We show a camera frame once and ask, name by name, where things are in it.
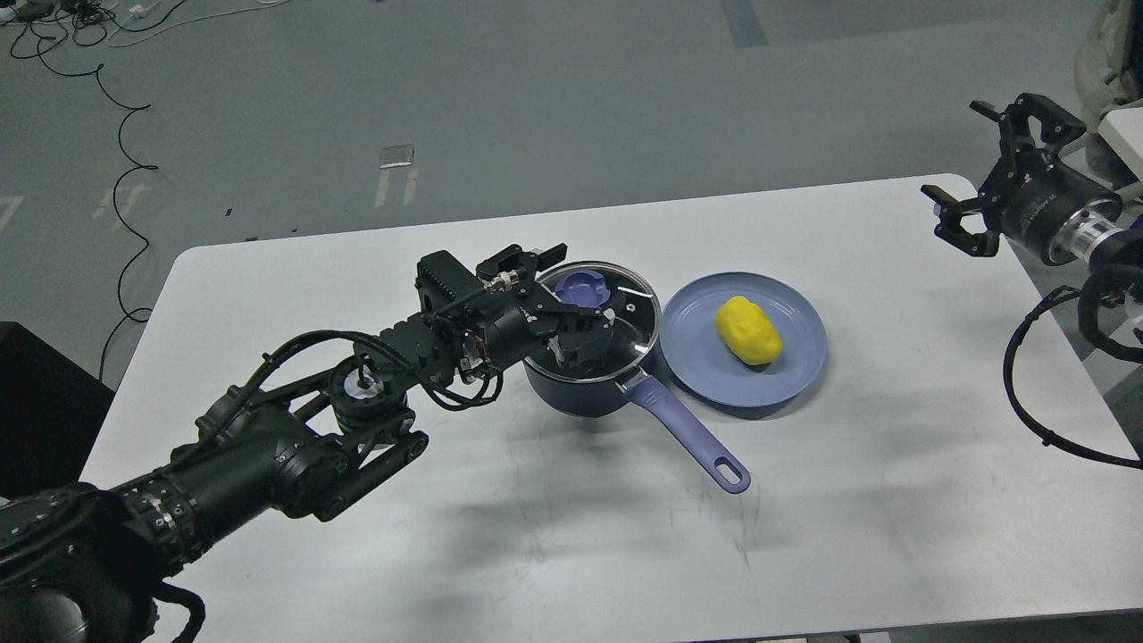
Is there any black floor cable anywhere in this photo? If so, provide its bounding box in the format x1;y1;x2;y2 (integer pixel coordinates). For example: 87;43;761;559
0;0;287;385

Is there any small clear floor plate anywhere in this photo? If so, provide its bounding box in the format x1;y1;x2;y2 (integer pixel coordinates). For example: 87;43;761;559
379;144;415;171

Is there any white side table edge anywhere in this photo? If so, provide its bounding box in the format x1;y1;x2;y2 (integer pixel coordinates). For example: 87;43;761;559
1098;106;1142;193

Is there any white office chair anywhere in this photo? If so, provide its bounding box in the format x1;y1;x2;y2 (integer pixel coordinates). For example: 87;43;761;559
1073;1;1142;188

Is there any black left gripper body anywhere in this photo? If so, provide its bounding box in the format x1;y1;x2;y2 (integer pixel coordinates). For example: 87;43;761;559
473;272;561;357

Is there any black box at left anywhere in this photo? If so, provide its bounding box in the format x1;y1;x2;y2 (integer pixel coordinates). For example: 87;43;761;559
1;321;114;500

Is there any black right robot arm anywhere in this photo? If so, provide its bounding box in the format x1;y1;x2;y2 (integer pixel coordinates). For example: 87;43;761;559
920;93;1142;471

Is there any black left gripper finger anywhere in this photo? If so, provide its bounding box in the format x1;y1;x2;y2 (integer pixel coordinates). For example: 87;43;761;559
531;305;613;369
475;243;568;288

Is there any dark blue saucepan purple handle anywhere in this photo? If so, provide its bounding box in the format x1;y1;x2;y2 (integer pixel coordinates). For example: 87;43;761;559
521;260;753;495

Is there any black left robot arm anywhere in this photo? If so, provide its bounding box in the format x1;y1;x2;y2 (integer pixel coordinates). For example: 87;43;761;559
3;246;612;642

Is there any yellow toy potato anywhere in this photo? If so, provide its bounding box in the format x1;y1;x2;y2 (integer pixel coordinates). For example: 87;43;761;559
714;296;784;367

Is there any glass lid purple knob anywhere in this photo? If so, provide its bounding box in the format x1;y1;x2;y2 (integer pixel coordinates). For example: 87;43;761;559
521;260;663;383

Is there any blue plate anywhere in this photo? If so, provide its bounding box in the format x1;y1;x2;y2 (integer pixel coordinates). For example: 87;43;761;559
660;271;829;413

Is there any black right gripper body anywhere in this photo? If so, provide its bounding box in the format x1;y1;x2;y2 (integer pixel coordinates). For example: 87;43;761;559
980;148;1122;267

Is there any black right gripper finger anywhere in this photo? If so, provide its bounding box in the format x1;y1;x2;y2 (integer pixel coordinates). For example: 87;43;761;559
920;184;1000;257
969;93;1089;166

